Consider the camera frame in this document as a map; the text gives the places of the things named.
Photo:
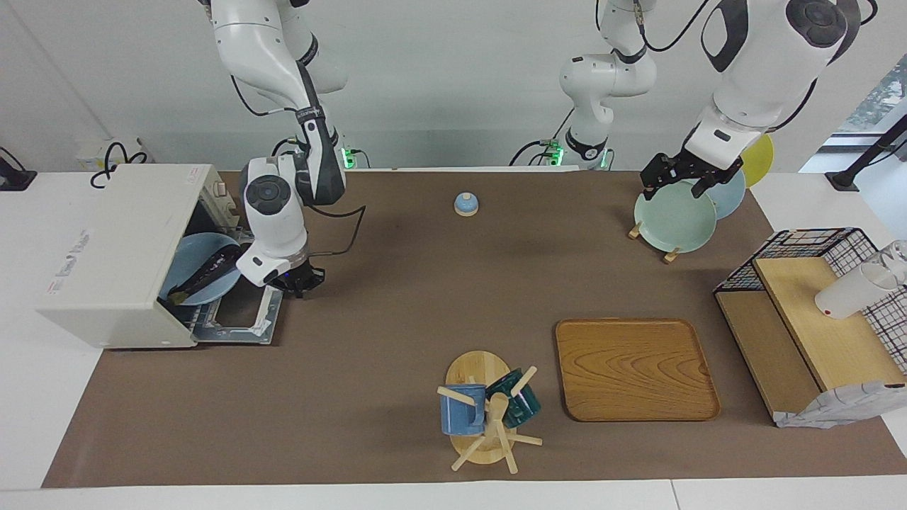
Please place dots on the wooden stepped shelf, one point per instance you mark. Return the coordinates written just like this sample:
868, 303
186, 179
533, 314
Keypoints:
801, 297

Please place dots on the wooden mug tree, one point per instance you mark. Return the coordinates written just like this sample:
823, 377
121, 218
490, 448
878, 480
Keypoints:
478, 368

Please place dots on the black desk device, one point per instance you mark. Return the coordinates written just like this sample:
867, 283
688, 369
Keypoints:
14, 180

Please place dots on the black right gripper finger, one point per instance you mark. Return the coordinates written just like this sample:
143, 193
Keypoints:
301, 293

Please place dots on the pale green plate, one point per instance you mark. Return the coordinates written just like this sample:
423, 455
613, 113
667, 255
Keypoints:
673, 219

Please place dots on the black clamp stand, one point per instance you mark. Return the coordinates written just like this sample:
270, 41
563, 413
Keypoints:
843, 180

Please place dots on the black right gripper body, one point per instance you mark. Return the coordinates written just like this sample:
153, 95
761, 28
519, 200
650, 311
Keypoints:
301, 278

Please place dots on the light blue racked plate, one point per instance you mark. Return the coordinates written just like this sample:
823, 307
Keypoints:
730, 198

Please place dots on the yellow plate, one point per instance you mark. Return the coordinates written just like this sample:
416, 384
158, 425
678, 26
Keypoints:
759, 159

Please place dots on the clear glass cup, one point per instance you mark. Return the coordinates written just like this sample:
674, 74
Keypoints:
898, 256

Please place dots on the white cup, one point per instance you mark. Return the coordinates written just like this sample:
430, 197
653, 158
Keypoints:
847, 297

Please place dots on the cream toaster oven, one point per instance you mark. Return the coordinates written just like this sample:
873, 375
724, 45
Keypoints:
106, 248

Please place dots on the wooden serving tray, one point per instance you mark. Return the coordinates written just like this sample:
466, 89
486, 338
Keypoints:
638, 368

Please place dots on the small blue domed bell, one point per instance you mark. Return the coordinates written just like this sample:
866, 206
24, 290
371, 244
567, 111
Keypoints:
465, 205

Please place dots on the blue mug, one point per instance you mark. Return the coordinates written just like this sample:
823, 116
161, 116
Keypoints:
460, 414

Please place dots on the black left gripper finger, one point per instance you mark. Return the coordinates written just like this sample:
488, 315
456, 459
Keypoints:
648, 189
700, 186

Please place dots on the window with grey frame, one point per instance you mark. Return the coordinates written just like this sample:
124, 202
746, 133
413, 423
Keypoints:
882, 92

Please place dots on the white power strip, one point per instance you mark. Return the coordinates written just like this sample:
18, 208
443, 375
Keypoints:
91, 152

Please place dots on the dark green mug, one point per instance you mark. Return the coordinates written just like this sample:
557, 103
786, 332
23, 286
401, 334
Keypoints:
524, 407

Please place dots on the brown table mat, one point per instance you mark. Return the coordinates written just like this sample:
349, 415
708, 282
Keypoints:
425, 319

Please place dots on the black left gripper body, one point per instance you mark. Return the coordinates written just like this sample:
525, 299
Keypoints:
673, 166

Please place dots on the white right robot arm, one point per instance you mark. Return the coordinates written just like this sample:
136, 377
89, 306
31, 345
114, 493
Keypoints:
273, 205

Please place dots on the dark purple eggplant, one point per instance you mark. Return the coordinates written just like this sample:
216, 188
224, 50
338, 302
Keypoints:
205, 278

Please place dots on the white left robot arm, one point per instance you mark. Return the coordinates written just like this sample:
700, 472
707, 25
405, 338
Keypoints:
765, 64

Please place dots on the wooden plate rack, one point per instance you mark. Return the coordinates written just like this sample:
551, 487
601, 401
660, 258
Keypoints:
671, 256

